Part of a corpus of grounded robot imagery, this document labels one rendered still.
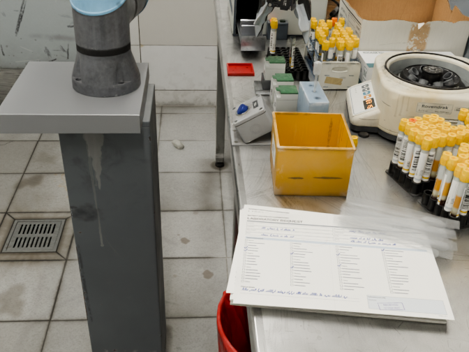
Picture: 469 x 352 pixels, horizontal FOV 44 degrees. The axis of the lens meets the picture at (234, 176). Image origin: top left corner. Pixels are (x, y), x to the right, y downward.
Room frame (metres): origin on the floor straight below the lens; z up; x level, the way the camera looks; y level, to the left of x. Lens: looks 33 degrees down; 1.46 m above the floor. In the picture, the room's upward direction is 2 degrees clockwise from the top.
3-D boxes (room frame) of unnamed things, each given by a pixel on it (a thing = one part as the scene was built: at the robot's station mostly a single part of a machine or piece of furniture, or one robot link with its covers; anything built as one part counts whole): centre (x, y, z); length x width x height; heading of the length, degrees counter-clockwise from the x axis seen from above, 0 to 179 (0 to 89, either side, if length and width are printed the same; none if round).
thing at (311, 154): (0.90, -0.13, 0.93); 0.13 x 0.13 x 0.10; 2
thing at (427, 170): (0.87, -0.34, 0.93); 0.02 x 0.02 x 0.11
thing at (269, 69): (1.28, -0.08, 0.92); 0.05 x 0.04 x 0.06; 94
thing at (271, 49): (1.43, -0.13, 0.93); 0.17 x 0.09 x 0.11; 5
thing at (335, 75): (1.40, -0.23, 0.91); 0.20 x 0.10 x 0.07; 5
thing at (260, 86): (1.28, -0.08, 0.89); 0.09 x 0.05 x 0.04; 94
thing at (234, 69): (1.39, 0.00, 0.88); 0.07 x 0.07 x 0.01; 5
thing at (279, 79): (1.21, -0.10, 0.91); 0.05 x 0.04 x 0.07; 95
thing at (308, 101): (1.06, -0.15, 0.92); 0.10 x 0.07 x 0.10; 7
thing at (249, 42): (1.59, -0.03, 0.92); 0.21 x 0.07 x 0.05; 5
